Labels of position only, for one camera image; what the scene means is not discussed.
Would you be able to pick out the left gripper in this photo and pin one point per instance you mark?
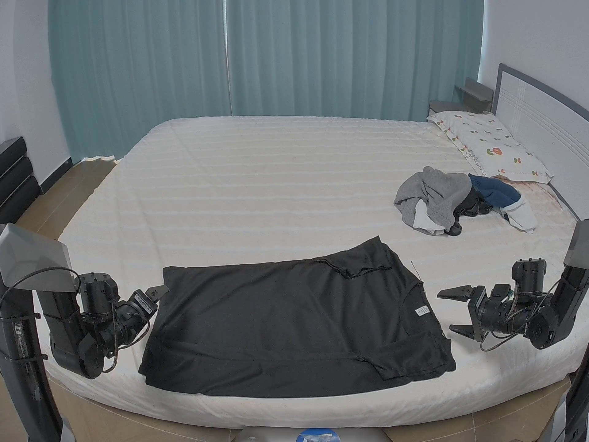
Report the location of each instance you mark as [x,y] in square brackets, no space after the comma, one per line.
[135,318]

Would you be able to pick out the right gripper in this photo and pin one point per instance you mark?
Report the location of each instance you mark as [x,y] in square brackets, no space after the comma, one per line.
[492,316]

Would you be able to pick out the black T-shirt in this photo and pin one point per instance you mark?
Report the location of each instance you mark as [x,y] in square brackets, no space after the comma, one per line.
[285,325]

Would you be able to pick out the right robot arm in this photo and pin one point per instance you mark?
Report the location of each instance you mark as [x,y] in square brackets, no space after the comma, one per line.
[552,325]

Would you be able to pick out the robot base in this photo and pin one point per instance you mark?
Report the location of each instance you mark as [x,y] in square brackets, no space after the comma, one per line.
[313,435]

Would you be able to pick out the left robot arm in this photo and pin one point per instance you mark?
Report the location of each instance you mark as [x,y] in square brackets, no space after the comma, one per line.
[32,256]

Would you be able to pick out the pile of clothes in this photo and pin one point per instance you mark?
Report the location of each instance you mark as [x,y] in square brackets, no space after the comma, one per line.
[437,191]

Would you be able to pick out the bed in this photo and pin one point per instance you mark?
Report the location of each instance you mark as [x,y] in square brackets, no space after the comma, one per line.
[276,177]

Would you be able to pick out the white printed pillow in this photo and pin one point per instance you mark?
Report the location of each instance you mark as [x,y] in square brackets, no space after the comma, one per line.
[492,145]

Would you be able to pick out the black chest of drawers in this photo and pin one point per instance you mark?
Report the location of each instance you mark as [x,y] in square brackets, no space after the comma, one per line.
[16,177]

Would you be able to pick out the grey bedside table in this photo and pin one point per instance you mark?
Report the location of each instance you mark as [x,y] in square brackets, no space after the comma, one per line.
[476,91]

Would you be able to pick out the blue-green curtain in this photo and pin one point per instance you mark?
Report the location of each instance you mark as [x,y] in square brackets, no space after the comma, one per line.
[345,39]
[138,62]

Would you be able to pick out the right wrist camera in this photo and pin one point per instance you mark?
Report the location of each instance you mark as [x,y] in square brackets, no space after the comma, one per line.
[502,292]

